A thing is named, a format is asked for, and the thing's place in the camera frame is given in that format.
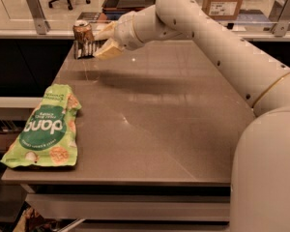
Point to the right metal glass bracket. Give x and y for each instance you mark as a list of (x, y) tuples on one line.
[(281, 19)]

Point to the metal glass bracket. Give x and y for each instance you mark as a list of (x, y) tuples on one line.
[(41, 25), (281, 19)]

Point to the orange soda can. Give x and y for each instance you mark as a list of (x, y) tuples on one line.
[(83, 31)]

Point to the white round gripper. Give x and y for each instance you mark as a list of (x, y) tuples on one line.
[(125, 32)]

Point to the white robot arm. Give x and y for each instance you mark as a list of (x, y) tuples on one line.
[(260, 181)]

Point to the cardboard box with label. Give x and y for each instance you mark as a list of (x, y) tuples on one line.
[(222, 9)]

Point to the glass barrier panel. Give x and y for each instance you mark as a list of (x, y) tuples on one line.
[(15, 14)]

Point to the black rxbar chocolate bar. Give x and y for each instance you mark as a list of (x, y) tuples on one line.
[(86, 50)]

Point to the green dang chips bag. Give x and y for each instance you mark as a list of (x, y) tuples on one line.
[(48, 138)]

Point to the left metal glass bracket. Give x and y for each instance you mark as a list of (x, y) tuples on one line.
[(41, 25)]

